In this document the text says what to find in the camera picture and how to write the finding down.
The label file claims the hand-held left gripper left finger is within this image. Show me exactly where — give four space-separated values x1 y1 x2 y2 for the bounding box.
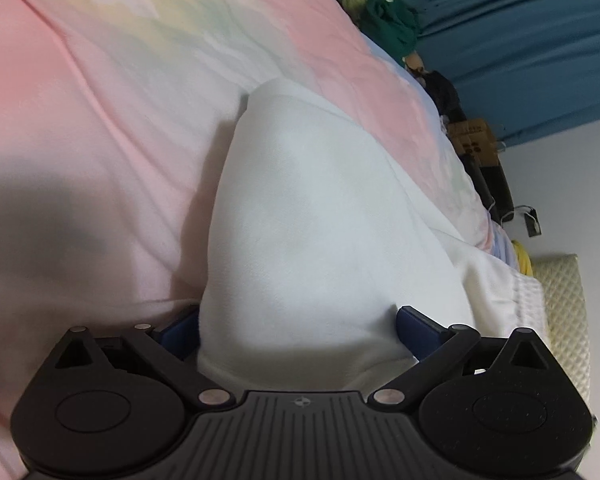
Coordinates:
54 309 231 407

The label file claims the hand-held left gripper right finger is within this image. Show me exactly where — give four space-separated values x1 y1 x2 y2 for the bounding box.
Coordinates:
372 304 552 406

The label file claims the white garment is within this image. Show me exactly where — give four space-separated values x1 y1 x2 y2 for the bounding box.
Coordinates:
197 78 477 395

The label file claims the cream fleece cloth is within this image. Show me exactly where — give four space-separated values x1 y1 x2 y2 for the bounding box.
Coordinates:
427 227 527 337

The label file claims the white waffle cloth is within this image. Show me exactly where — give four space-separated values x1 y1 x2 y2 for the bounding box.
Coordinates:
509 274 552 343

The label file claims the yellow cloth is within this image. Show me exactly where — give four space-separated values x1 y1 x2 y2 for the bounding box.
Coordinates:
510 240 537 277

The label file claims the cream quilted headboard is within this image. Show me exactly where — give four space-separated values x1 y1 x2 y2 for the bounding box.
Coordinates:
529 253 594 403

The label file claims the small black charger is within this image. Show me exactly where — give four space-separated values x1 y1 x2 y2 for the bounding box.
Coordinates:
522 207 543 237

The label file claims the black bag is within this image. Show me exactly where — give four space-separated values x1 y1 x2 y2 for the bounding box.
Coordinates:
472 159 517 213

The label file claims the cardboard box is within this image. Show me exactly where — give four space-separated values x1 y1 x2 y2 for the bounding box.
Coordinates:
447 118 502 169

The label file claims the black cloth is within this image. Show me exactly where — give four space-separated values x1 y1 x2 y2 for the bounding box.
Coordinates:
422 70 464 122

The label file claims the pastel printed blanket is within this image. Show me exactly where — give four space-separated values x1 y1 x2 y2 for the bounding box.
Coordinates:
0 0 497 466

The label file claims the brown soft toy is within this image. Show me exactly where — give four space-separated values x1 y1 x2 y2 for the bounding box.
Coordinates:
402 52 427 77

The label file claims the blue curtain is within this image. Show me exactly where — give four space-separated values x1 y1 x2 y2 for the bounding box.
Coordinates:
399 0 600 147

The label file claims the green garment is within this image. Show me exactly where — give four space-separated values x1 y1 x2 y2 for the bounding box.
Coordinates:
359 0 424 57

